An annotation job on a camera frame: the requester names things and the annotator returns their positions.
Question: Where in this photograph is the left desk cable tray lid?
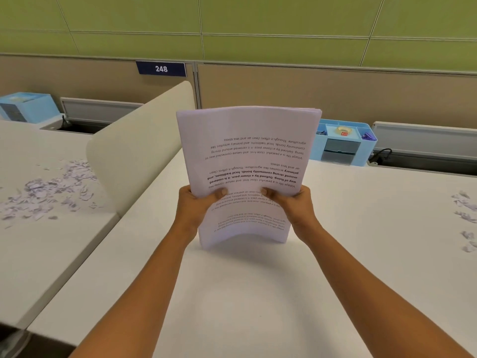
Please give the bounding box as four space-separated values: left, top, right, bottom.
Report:
40 97 144 135

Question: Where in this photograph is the black cable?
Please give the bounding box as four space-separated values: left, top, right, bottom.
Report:
369 148 393 165

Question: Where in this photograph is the person's left hand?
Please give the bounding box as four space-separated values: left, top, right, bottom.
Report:
175 185 229 243

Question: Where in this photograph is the heap of paper scraps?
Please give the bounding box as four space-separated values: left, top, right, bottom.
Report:
451 189 477 254
0 160 103 230

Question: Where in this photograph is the gathered printed sheet bundle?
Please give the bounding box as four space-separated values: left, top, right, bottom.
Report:
175 105 323 252

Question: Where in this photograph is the white side divider panel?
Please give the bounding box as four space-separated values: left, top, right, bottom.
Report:
86 81 197 219

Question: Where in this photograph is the person's left forearm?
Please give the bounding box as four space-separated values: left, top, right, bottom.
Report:
69 227 198 358

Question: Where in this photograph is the white desk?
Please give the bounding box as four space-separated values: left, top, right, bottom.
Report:
28 147 477 358
0 120 121 331

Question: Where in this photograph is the person's right forearm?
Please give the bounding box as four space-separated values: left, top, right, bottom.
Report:
294 224 474 358

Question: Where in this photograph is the blue number sign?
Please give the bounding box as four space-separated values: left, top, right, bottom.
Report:
135 61 187 77

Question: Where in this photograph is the beige partition panel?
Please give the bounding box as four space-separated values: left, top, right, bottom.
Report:
0 55 196 105
196 63 477 130

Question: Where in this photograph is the grey cable tray lid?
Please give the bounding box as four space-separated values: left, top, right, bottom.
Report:
369 121 477 178

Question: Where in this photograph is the grey partition post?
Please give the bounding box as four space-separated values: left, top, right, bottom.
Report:
191 61 203 110

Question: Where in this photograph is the person's right hand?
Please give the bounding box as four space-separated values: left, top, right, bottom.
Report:
260 185 323 245

